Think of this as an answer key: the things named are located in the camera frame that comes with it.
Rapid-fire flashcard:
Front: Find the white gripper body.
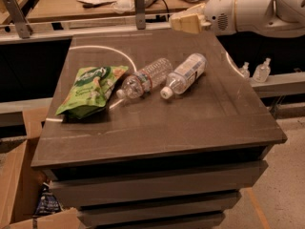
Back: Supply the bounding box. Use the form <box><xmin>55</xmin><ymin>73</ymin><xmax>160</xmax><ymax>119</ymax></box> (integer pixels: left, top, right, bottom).
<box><xmin>204</xmin><ymin>0</ymin><xmax>236</xmax><ymax>35</ymax></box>

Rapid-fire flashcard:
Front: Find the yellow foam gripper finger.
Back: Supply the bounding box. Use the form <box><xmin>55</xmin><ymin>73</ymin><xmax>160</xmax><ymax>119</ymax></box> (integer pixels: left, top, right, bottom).
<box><xmin>169</xmin><ymin>3</ymin><xmax>212</xmax><ymax>33</ymax></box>

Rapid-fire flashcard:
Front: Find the clear water bottle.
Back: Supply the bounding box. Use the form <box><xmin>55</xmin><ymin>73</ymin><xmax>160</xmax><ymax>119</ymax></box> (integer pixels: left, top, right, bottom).
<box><xmin>116</xmin><ymin>58</ymin><xmax>173</xmax><ymax>99</ymax></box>

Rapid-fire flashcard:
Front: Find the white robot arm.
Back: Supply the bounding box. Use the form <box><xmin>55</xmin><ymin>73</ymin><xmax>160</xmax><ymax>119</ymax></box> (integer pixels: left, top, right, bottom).
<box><xmin>170</xmin><ymin>0</ymin><xmax>305</xmax><ymax>38</ymax></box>

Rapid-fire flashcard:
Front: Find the blue label plastic bottle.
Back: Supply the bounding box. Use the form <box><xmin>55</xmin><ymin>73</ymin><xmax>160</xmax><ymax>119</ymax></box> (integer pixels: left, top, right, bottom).
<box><xmin>160</xmin><ymin>53</ymin><xmax>208</xmax><ymax>99</ymax></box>

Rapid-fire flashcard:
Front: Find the small sanitizer bottle left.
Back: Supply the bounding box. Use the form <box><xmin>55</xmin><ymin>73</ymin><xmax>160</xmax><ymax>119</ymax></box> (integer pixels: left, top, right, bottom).
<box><xmin>239</xmin><ymin>62</ymin><xmax>250</xmax><ymax>79</ymax></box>

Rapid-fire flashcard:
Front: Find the small sanitizer bottle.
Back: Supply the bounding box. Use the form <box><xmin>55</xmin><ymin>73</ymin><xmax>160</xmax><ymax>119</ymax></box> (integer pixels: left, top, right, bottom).
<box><xmin>253</xmin><ymin>58</ymin><xmax>271</xmax><ymax>83</ymax></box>
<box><xmin>239</xmin><ymin>62</ymin><xmax>250</xmax><ymax>79</ymax></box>

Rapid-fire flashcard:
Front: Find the small sanitizer bottle right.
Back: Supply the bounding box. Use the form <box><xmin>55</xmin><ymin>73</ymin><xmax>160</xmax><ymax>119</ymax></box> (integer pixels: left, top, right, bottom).
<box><xmin>253</xmin><ymin>58</ymin><xmax>271</xmax><ymax>83</ymax></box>

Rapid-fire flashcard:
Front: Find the grey drawer cabinet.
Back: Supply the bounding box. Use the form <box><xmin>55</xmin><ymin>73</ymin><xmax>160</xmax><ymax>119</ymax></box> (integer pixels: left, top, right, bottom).
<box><xmin>31</xmin><ymin>30</ymin><xmax>286</xmax><ymax>229</ymax></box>

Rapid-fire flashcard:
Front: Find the green snack bag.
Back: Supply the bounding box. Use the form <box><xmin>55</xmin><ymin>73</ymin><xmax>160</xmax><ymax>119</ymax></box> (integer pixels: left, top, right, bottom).
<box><xmin>56</xmin><ymin>66</ymin><xmax>129</xmax><ymax>119</ymax></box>

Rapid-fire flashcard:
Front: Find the wooden background desk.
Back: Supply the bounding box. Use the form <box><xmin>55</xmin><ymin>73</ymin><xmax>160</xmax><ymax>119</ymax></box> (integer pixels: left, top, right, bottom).
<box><xmin>28</xmin><ymin>0</ymin><xmax>195</xmax><ymax>23</ymax></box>

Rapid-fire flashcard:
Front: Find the cardboard box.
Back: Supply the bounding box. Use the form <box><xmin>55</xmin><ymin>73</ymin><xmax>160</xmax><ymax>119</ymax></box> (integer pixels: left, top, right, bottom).
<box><xmin>0</xmin><ymin>107</ymin><xmax>85</xmax><ymax>229</ymax></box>

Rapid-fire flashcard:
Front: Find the dark blue snack packet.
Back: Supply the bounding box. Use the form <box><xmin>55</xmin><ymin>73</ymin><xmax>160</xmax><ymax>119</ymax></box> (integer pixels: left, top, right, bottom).
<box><xmin>34</xmin><ymin>182</ymin><xmax>62</xmax><ymax>217</ymax></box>

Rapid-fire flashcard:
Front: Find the metal rail bracket middle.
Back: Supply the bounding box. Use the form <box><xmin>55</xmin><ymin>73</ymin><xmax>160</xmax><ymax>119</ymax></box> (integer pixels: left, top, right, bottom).
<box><xmin>134</xmin><ymin>0</ymin><xmax>146</xmax><ymax>30</ymax></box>

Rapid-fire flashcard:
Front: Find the metal rail bracket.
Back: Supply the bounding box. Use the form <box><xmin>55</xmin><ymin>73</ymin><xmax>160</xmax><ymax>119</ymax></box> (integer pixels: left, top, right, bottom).
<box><xmin>134</xmin><ymin>0</ymin><xmax>146</xmax><ymax>30</ymax></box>
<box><xmin>2</xmin><ymin>0</ymin><xmax>32</xmax><ymax>39</ymax></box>

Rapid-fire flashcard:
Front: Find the metal rail bracket left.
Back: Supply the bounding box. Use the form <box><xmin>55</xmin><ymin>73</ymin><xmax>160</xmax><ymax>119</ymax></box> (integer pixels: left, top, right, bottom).
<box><xmin>2</xmin><ymin>0</ymin><xmax>32</xmax><ymax>39</ymax></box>

